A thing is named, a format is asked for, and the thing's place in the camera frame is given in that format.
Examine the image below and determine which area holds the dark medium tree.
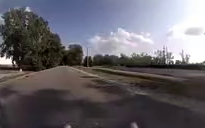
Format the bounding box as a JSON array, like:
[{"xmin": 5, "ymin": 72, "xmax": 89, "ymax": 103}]
[{"xmin": 62, "ymin": 43, "xmax": 85, "ymax": 67}]

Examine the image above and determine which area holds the distant row of trees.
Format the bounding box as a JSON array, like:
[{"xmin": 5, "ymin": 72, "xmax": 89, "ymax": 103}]
[{"xmin": 83, "ymin": 46, "xmax": 205, "ymax": 68}]

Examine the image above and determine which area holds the grey-brown asphalt path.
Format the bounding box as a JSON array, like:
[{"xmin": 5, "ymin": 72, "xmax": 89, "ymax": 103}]
[{"xmin": 0, "ymin": 65, "xmax": 205, "ymax": 128}]

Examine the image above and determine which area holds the grey asphalt road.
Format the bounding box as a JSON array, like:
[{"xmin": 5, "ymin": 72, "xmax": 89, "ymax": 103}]
[{"xmin": 113, "ymin": 66, "xmax": 205, "ymax": 80}]

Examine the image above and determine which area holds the large leafy green tree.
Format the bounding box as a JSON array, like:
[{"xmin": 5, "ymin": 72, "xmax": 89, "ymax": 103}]
[{"xmin": 0, "ymin": 7, "xmax": 65, "ymax": 70}]

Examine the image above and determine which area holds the pale paved lot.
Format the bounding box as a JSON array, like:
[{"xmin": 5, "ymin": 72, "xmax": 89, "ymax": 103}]
[{"xmin": 0, "ymin": 68, "xmax": 32, "ymax": 81}]

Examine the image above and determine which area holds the long white building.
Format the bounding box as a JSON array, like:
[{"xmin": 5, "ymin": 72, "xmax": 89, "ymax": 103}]
[{"xmin": 0, "ymin": 52, "xmax": 15, "ymax": 66}]

